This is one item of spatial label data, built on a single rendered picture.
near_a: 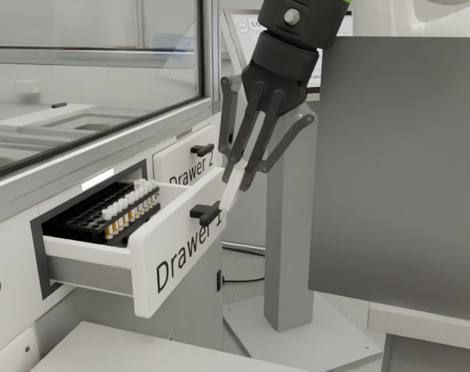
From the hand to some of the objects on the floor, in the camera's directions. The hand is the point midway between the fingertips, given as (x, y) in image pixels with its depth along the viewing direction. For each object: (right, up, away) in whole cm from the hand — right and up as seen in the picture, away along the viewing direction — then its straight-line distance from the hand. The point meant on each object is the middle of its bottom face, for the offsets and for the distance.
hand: (235, 186), depth 62 cm
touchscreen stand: (+23, -59, +119) cm, 135 cm away
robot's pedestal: (+38, -87, +39) cm, 102 cm away
